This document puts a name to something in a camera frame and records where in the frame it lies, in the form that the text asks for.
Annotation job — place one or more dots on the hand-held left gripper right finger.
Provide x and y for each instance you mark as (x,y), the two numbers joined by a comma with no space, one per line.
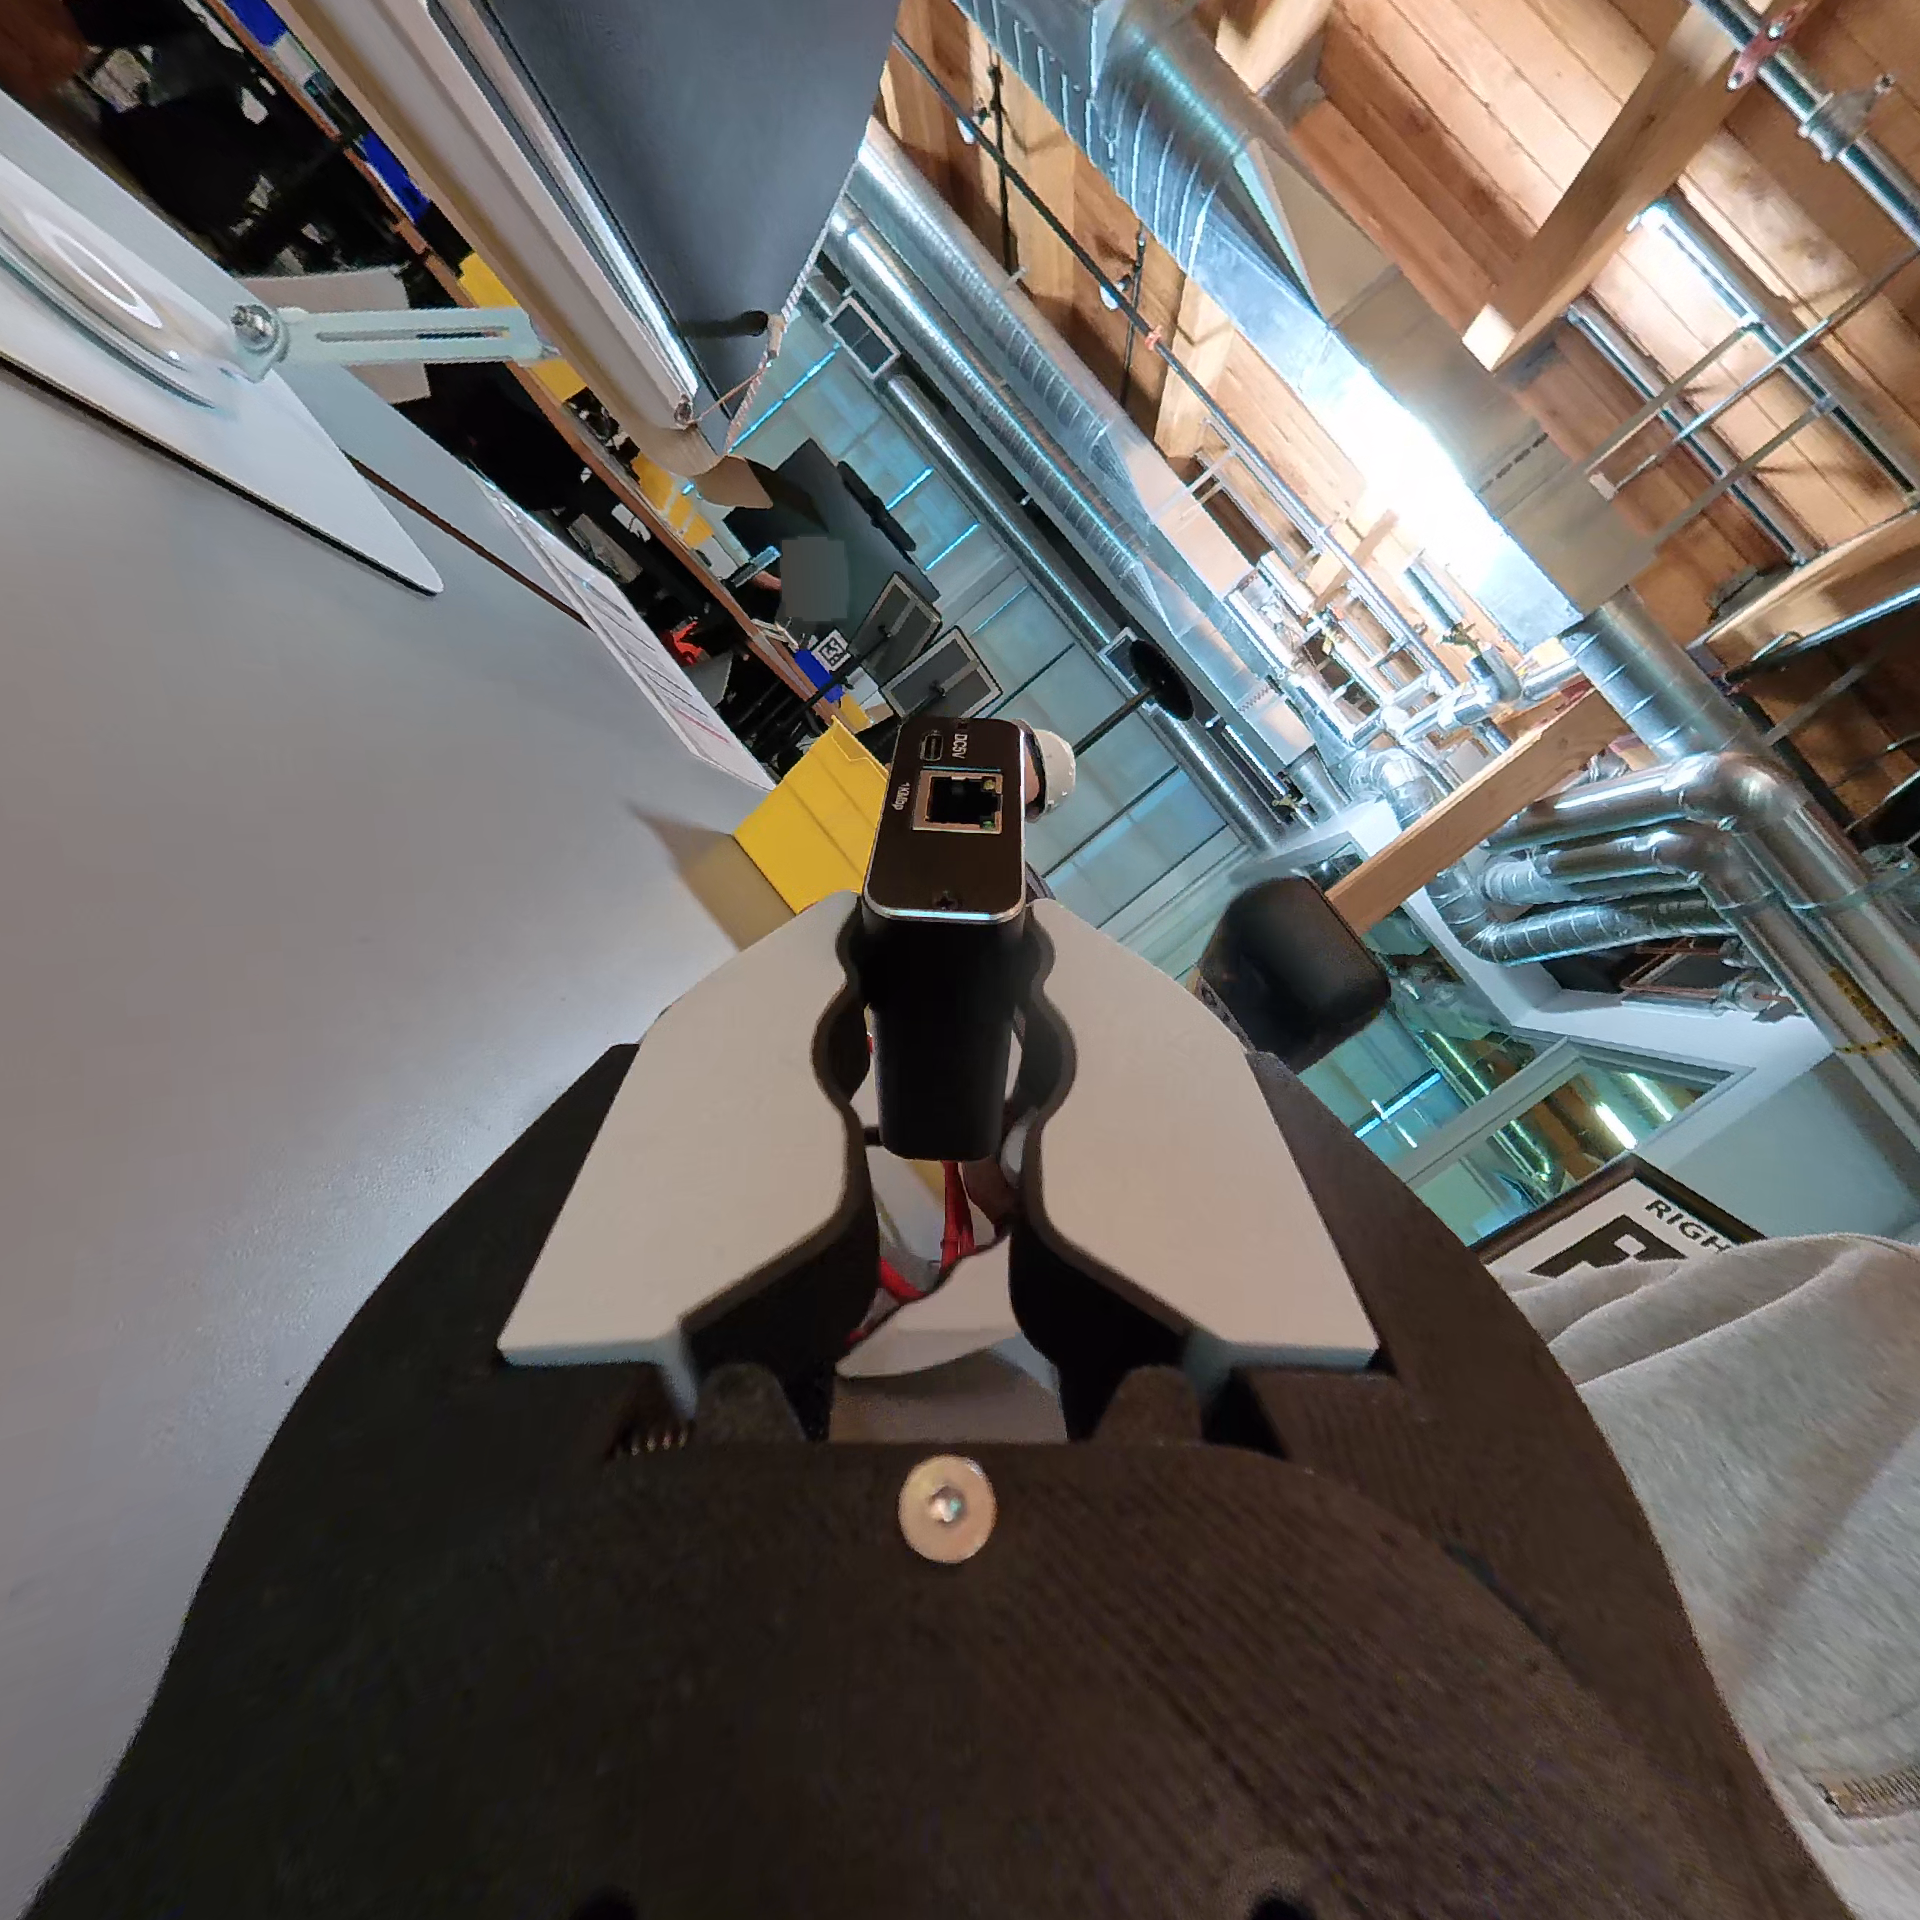
(1184,1185)

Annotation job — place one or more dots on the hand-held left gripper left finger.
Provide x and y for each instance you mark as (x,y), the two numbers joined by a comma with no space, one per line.
(703,1171)

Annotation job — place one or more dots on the black network adapter box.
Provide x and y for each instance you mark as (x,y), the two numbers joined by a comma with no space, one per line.
(938,1020)

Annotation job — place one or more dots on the yellow plastic bin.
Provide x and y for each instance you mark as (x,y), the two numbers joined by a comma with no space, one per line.
(804,828)

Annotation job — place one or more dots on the framed black white sign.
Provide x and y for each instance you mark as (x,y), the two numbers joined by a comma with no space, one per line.
(1619,1246)

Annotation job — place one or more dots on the printed paper sheet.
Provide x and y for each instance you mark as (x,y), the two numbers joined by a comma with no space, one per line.
(630,644)

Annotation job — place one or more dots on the white laptop stand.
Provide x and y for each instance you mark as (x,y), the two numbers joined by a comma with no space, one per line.
(299,482)

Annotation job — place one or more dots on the black laptop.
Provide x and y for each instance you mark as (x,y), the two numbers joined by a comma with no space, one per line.
(674,152)

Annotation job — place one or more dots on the wooden post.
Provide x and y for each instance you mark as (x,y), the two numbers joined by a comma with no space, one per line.
(1470,834)

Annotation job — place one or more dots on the white dome camera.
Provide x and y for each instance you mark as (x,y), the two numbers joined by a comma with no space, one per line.
(1051,774)

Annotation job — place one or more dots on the silver air duct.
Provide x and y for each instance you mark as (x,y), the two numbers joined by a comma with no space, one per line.
(1198,152)

